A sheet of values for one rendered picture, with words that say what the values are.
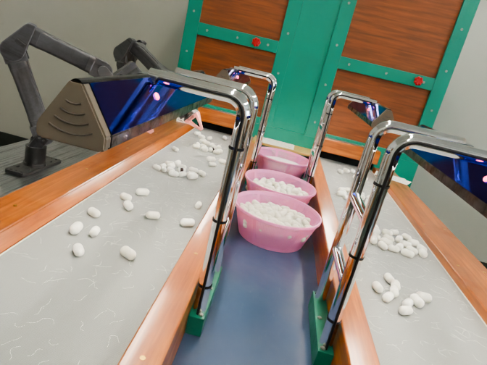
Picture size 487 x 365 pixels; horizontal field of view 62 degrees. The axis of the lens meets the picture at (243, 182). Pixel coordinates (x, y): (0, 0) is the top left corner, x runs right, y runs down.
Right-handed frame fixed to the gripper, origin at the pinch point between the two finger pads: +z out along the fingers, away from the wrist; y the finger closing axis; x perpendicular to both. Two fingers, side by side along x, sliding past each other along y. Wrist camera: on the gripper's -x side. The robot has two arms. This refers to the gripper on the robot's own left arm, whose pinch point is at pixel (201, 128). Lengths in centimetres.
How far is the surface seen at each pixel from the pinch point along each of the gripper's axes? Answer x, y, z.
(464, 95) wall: -123, 132, 86
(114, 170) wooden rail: 11, -58, -4
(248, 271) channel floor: -14, -80, 36
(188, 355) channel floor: -11, -113, 31
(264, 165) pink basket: -11.5, 7.4, 30.2
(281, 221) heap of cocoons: -21, -57, 37
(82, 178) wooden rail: 12, -72, -7
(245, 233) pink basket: -12, -63, 32
